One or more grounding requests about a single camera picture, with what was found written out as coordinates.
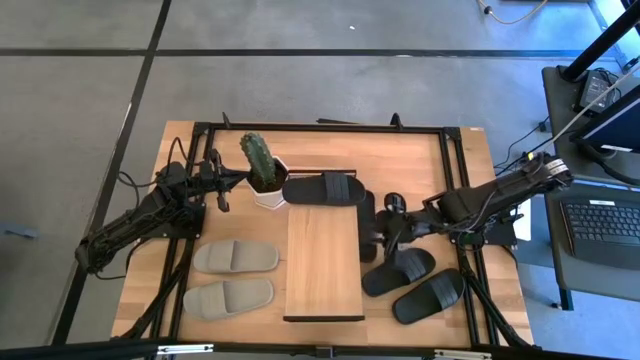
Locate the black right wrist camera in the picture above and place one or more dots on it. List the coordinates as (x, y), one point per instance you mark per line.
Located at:
(395, 202)

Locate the black stand pole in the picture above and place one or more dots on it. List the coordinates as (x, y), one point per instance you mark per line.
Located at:
(600, 42)

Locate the green cactus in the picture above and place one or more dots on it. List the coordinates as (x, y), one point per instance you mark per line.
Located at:
(257, 160)

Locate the black aluminium table frame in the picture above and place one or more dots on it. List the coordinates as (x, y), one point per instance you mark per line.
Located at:
(325, 128)

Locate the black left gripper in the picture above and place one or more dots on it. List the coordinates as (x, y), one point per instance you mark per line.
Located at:
(210, 184)

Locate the dark laptop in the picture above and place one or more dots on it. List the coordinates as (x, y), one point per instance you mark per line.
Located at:
(605, 225)

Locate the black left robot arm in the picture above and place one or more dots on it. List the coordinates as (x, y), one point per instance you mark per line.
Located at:
(125, 225)

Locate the beige slide sandal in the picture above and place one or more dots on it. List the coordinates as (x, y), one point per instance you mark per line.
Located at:
(225, 300)
(235, 256)

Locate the black power adapter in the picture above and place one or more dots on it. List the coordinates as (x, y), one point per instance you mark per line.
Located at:
(592, 87)

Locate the white hexagonal plant pot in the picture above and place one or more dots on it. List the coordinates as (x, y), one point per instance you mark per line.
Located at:
(267, 200)

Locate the thin white rod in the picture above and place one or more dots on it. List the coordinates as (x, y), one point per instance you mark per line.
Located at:
(600, 100)

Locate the grey desk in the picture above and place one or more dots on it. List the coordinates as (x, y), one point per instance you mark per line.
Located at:
(555, 115)

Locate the dark computer monitor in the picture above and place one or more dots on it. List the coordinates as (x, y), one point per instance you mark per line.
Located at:
(620, 127)

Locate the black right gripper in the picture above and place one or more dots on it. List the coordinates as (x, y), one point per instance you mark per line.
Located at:
(412, 226)

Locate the yellow plug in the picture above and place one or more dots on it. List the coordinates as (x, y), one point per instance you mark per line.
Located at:
(531, 156)

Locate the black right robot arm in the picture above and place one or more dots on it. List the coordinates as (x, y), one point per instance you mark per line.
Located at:
(500, 192)

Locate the black slide sandal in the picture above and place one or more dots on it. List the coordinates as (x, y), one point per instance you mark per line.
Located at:
(366, 210)
(400, 277)
(427, 297)
(320, 189)

